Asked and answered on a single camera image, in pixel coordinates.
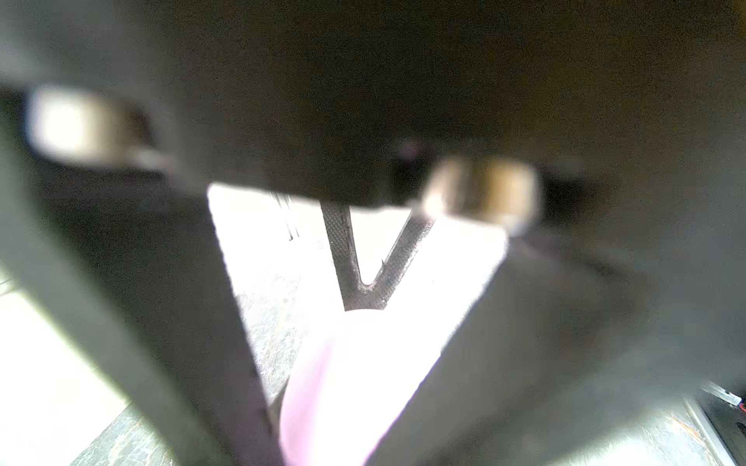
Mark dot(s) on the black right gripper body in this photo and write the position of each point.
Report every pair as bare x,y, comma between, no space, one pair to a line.
633,110

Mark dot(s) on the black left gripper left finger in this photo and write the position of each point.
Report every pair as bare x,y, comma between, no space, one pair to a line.
339,228

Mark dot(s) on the purple earbud charging case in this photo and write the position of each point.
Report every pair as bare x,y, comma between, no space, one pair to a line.
352,379

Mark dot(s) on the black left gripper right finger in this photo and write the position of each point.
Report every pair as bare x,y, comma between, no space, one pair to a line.
394,267

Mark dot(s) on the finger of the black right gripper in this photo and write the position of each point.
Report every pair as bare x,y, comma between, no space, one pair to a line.
132,270
612,304

